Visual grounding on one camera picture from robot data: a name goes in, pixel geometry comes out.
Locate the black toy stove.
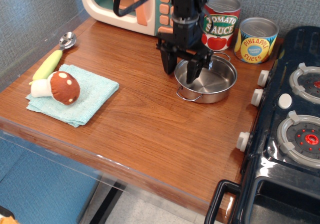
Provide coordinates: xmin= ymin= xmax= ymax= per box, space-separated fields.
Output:
xmin=205 ymin=26 xmax=320 ymax=224

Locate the stainless steel pot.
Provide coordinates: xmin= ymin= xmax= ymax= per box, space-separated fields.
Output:
xmin=174 ymin=52 xmax=238 ymax=104

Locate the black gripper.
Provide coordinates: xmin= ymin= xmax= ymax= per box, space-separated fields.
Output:
xmin=156 ymin=21 xmax=213 ymax=84

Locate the teal toy microwave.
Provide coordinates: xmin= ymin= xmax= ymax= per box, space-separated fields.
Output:
xmin=82 ymin=0 xmax=174 ymax=36

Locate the light blue cloth napkin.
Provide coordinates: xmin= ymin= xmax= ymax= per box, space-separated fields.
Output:
xmin=26 ymin=64 xmax=119 ymax=128

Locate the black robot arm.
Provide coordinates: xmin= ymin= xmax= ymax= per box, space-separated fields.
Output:
xmin=156 ymin=0 xmax=212 ymax=84

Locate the plush brown mushroom toy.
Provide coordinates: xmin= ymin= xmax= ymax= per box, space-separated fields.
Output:
xmin=30 ymin=71 xmax=81 ymax=105

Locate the spoon with yellow-green handle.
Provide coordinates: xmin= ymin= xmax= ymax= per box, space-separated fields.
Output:
xmin=29 ymin=31 xmax=77 ymax=85

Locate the orange object at corner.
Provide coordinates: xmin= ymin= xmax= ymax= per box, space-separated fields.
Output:
xmin=0 ymin=216 xmax=19 ymax=224

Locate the tomato sauce can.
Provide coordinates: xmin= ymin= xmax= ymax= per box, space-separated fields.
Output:
xmin=199 ymin=0 xmax=242 ymax=51

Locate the black braided cable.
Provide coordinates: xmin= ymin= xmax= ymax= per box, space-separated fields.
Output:
xmin=112 ymin=0 xmax=162 ymax=17

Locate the pineapple slices can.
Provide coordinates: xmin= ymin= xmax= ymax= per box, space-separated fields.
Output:
xmin=234 ymin=17 xmax=279 ymax=64

